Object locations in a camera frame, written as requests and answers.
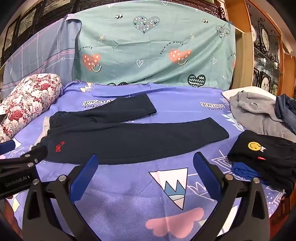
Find wooden display cabinet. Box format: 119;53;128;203
225;0;296;98

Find dark navy pants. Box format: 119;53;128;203
38;93;230;165

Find white pillow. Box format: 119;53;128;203
222;86;277;101

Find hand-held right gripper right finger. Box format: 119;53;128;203
193;152;271;241

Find decorative plate on stand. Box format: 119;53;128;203
259;22;272;55
261;72;271;90

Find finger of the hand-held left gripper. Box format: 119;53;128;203
0;140;21;155
0;145;49;173

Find purple printed bedsheet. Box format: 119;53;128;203
0;81;287;241

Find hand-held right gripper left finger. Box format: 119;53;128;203
22;153;99;241

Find grey hoodie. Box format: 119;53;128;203
230;91;296;141

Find teal heart-print sheet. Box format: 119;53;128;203
72;5;236;88

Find bright blue folded garment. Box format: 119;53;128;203
232;162;270;184

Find grey-blue plaid sheet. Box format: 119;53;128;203
1;20;82;98

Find black folded smiley-print garment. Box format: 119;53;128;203
227;130;296;197

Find floral bolster pillow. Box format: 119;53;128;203
0;74;63;143

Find navy blue garment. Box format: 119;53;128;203
275;94;296;135

